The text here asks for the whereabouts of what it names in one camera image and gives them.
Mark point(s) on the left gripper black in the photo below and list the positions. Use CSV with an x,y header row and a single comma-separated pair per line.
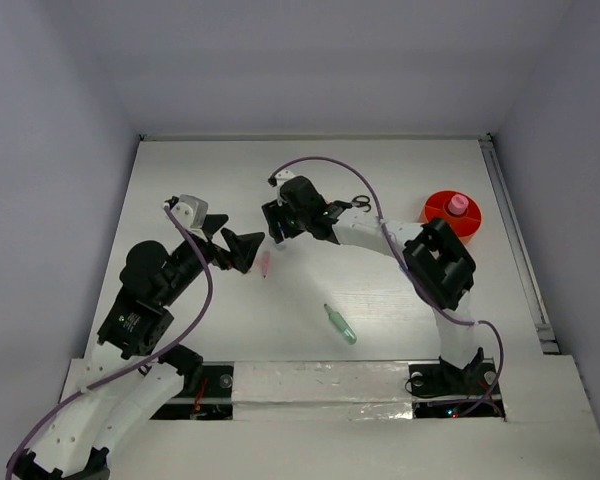
x,y
243,247

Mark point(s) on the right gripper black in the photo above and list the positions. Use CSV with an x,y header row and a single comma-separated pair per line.
x,y
271,210

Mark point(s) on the clear bottle blue cap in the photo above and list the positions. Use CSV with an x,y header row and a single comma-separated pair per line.
x,y
279,239

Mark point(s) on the black handled scissors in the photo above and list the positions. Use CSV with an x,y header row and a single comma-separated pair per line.
x,y
362,202

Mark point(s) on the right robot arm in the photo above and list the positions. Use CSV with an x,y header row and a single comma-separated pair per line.
x,y
431,255

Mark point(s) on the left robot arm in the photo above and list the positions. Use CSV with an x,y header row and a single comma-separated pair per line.
x,y
127,378

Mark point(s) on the pink highlighter pen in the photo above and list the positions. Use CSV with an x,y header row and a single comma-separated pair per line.
x,y
262,263

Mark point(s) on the green highlighter pen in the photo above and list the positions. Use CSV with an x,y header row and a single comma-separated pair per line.
x,y
341,325

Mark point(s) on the silver taped front panel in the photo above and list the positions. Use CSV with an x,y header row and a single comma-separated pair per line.
x,y
321,391

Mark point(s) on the pink capped glue bottle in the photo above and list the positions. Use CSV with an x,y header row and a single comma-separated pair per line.
x,y
458,205

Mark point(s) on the orange round organizer container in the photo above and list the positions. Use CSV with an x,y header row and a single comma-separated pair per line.
x,y
465,227

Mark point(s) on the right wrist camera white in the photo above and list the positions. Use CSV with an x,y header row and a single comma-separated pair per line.
x,y
278,180

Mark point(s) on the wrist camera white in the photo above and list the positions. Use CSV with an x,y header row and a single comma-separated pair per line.
x,y
278,180
189,211

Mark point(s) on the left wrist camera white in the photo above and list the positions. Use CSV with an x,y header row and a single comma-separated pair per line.
x,y
189,211

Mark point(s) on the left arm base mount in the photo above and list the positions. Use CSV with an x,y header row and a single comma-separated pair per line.
x,y
211,399

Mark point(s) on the aluminium rail right edge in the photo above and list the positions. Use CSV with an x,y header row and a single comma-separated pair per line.
x,y
544,330

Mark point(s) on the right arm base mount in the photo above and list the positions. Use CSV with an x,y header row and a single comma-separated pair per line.
x,y
441,391

